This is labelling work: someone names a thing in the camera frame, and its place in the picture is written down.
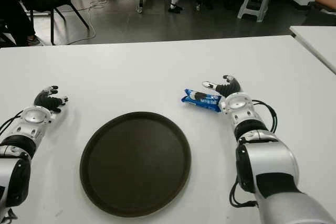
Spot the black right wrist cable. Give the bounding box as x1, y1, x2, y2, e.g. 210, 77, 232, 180
251, 99, 278, 133

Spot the white floor cable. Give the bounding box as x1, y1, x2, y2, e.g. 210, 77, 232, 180
56, 0, 97, 45

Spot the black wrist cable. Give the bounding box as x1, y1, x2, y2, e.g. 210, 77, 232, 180
0, 111, 24, 135
251, 99, 278, 133

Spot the black right elbow cable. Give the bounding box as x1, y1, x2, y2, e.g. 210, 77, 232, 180
229, 175, 259, 207

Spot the blue Oreo packet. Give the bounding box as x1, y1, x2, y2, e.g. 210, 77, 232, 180
180, 88, 226, 114

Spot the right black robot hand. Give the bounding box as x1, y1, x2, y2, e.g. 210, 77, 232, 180
201, 74, 243, 98

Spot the person in black trousers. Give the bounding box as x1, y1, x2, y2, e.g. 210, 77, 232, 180
0, 0, 41, 48

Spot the black elbow cable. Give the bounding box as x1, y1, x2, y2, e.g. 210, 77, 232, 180
229, 175, 259, 207
0, 207, 19, 224

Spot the black left elbow cable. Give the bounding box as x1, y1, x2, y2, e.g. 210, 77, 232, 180
0, 207, 19, 224

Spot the round dark brown tray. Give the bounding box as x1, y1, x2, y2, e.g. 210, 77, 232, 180
79, 111, 192, 218

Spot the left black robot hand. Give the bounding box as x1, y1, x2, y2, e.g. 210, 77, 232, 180
33, 85, 70, 113

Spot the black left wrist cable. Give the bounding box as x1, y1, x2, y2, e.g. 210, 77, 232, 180
0, 111, 24, 135

